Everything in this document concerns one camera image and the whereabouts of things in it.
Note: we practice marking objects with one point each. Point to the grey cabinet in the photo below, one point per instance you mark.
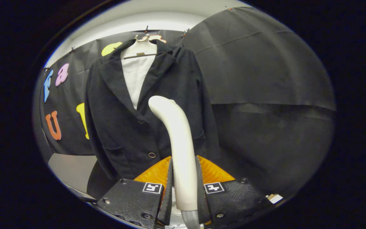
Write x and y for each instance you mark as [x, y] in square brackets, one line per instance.
[71, 168]

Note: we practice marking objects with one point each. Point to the black button jacket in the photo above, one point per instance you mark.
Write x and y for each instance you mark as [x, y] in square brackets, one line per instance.
[119, 121]

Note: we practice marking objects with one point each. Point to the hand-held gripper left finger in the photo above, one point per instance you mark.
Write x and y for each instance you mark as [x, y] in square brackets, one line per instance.
[168, 197]

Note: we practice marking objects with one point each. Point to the black backdrop cloth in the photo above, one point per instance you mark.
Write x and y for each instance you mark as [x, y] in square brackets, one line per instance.
[265, 63]

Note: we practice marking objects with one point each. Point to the white clothes hanger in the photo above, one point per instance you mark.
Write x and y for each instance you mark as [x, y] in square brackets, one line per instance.
[140, 49]

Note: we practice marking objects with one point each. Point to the small tan and white box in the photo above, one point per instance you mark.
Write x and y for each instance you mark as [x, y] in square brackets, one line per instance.
[275, 198]

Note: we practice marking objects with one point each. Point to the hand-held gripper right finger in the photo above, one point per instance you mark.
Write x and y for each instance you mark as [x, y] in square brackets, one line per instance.
[201, 197]

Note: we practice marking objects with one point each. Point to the white mannequin torso with stand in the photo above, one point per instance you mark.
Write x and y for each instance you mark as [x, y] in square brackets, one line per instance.
[135, 79]

